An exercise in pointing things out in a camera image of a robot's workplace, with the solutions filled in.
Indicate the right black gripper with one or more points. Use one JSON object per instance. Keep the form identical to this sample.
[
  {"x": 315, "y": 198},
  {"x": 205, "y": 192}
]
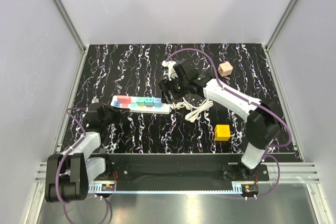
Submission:
[{"x": 166, "y": 85}]

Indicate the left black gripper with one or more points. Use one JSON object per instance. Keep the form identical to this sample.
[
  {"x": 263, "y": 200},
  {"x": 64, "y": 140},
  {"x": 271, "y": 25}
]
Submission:
[{"x": 118, "y": 112}]

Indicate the white multicolour power strip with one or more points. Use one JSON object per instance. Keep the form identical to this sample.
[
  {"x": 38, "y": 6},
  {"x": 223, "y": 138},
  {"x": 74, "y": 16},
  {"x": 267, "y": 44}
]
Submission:
[{"x": 164, "y": 109}]

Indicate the light blue usb charger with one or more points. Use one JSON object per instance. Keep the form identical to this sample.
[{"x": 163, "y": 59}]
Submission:
[{"x": 157, "y": 102}]

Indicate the teal usb charger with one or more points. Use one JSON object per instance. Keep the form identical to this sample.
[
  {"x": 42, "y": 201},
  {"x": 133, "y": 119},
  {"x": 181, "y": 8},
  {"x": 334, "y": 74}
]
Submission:
[{"x": 140, "y": 101}]

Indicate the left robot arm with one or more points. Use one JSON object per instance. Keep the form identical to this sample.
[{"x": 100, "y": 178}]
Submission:
[{"x": 69, "y": 173}]

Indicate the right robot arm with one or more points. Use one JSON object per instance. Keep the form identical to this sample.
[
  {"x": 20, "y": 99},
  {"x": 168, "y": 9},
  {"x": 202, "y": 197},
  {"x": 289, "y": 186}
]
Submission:
[{"x": 261, "y": 126}]

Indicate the pink plug adapter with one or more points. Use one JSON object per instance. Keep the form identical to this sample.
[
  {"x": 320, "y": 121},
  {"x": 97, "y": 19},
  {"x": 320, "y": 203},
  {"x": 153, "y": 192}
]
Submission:
[{"x": 124, "y": 99}]

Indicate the beige cube socket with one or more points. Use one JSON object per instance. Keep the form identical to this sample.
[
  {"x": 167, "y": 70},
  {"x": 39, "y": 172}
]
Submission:
[{"x": 225, "y": 69}]

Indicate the yellow cube socket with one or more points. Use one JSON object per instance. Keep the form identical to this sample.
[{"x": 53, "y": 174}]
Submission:
[{"x": 222, "y": 133}]

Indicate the green usb charger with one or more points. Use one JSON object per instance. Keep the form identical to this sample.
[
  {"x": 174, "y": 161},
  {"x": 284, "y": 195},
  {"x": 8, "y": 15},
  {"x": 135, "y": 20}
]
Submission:
[{"x": 149, "y": 102}]

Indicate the white strip cord plug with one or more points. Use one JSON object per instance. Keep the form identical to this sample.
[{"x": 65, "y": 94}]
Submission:
[{"x": 177, "y": 106}]

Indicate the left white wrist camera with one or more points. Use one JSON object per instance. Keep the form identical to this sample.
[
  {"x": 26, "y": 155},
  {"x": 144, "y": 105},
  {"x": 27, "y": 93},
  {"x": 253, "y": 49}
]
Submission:
[{"x": 95, "y": 100}]

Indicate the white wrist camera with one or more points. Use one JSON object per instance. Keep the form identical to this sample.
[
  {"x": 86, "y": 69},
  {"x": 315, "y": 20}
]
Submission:
[
  {"x": 168, "y": 65},
  {"x": 95, "y": 100}
]

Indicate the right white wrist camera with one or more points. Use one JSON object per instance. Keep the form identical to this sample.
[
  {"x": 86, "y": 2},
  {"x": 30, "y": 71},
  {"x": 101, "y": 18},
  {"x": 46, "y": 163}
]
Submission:
[{"x": 168, "y": 65}]

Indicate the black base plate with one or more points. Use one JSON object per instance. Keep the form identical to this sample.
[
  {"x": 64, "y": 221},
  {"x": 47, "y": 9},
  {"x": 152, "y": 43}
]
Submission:
[{"x": 228, "y": 166}]

